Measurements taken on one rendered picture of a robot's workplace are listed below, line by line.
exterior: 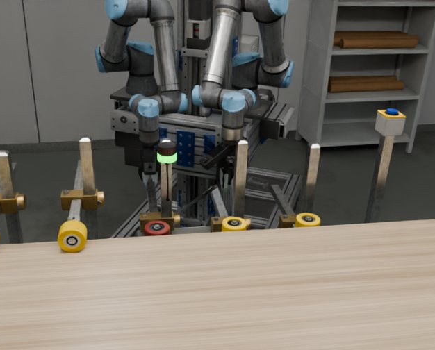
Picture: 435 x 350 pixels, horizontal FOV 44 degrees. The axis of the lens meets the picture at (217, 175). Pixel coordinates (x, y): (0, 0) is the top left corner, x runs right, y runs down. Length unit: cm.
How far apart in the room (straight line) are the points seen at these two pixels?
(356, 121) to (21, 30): 293
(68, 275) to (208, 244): 42
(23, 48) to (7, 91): 36
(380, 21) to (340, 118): 89
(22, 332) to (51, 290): 16
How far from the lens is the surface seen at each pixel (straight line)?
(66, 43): 431
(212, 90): 190
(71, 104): 444
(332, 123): 496
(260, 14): 200
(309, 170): 185
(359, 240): 174
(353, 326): 141
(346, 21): 473
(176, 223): 183
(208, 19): 246
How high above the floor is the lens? 180
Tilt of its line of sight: 26 degrees down
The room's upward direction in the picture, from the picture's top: 2 degrees clockwise
